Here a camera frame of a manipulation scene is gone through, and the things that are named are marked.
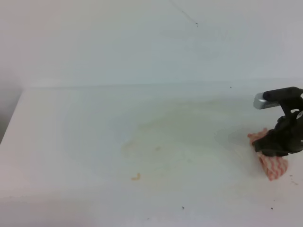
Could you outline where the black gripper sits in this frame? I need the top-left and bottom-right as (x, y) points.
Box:
(253, 98), (303, 157)

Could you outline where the pink white striped rag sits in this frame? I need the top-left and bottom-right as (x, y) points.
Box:
(247, 128), (288, 181)

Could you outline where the brown coffee stain puddle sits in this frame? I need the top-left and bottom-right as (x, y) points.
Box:
(131, 173), (141, 181)

